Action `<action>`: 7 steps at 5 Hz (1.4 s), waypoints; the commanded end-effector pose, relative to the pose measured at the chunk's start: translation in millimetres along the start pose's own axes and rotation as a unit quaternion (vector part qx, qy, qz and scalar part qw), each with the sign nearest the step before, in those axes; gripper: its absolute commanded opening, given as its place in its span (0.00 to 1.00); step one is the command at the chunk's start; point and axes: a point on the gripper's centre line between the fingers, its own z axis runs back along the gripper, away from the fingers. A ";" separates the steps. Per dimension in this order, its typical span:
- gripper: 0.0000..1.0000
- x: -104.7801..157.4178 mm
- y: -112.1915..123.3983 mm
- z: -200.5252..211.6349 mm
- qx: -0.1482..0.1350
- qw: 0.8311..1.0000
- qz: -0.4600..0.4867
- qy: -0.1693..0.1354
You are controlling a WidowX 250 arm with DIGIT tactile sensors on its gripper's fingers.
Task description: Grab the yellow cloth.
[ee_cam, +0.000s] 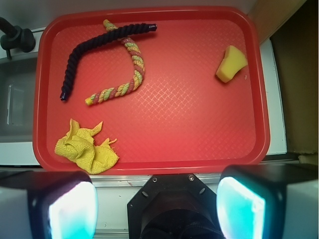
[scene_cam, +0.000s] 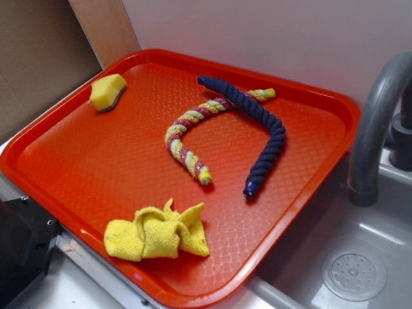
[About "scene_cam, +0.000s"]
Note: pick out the grey sink basin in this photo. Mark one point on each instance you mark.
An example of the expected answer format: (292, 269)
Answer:
(290, 275)

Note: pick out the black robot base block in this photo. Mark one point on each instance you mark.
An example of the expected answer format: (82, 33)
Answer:
(28, 236)

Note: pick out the yellow sponge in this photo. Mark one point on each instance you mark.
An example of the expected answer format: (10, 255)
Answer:
(106, 91)

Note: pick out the dark faucet handle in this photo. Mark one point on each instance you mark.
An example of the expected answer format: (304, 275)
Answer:
(400, 155)

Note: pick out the brown cardboard panel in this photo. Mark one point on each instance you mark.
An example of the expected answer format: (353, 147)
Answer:
(45, 55)

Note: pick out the sink drain strainer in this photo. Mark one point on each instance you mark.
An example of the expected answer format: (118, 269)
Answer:
(354, 274)

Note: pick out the wooden board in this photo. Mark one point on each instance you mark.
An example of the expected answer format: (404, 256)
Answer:
(107, 28)

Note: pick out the grey faucet spout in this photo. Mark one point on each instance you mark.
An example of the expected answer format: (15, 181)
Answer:
(374, 130)

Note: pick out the red plastic tray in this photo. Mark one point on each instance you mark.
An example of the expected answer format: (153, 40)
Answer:
(88, 168)

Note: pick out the yellow cloth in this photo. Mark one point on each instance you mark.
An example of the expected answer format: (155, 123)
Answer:
(157, 233)

